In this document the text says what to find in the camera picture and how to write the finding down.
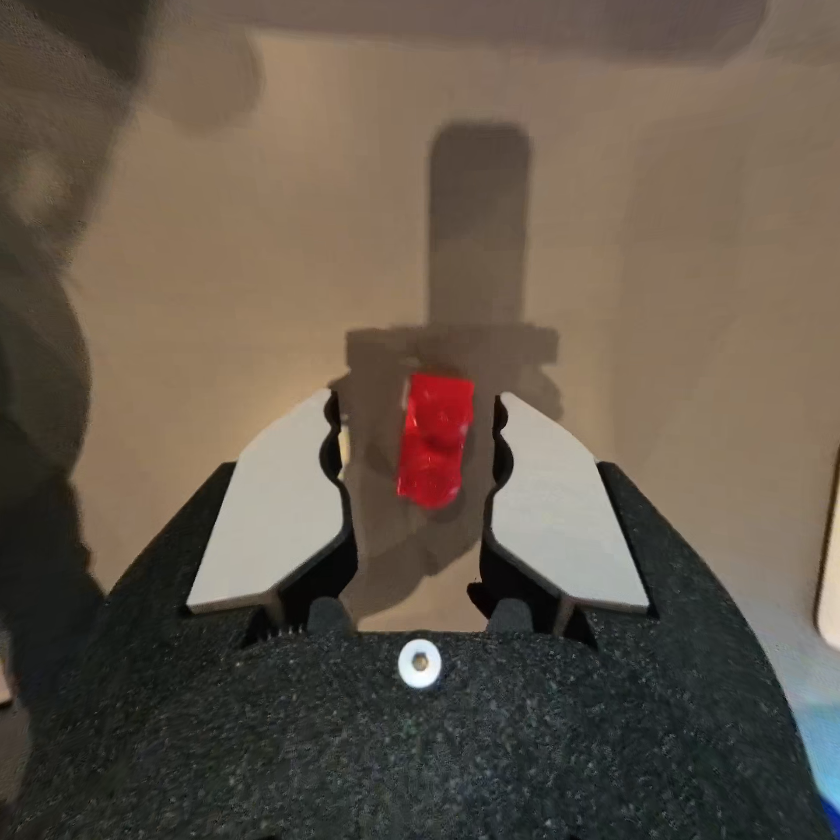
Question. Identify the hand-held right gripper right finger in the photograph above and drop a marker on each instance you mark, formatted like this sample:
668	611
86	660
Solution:
564	525

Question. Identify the red two-stud mega block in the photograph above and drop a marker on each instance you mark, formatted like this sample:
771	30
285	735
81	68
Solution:
433	446

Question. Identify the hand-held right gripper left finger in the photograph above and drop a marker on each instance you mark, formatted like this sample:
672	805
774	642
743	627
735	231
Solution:
275	518

